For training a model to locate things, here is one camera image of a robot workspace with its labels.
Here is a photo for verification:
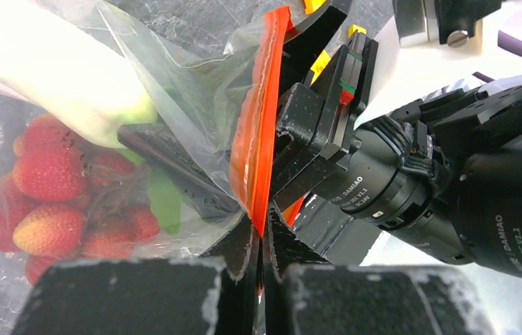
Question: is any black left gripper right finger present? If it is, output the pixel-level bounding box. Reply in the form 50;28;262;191
263;208;330;281

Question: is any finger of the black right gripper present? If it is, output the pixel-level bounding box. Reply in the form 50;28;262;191
117;123;241;222

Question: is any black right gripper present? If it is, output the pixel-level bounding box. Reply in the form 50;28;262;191
270;0;456;264

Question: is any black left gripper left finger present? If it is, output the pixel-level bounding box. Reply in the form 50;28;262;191
200;214;260;283

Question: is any clear zip bag orange zipper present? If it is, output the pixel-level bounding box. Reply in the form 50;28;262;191
0;1;292;300

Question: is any red strawberry bunch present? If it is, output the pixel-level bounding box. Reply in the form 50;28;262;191
0;113;161;284

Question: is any white eggplant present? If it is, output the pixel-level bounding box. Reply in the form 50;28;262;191
0;1;158;149

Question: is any green white bok choy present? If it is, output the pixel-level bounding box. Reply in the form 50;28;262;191
115;149;183;235

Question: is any yellow small block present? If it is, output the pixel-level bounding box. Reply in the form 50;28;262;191
311;50;331;84

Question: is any yellow arch block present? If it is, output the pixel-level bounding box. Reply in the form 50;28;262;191
302;0;326;15

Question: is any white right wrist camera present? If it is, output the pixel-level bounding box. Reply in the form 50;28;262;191
355;1;522;126

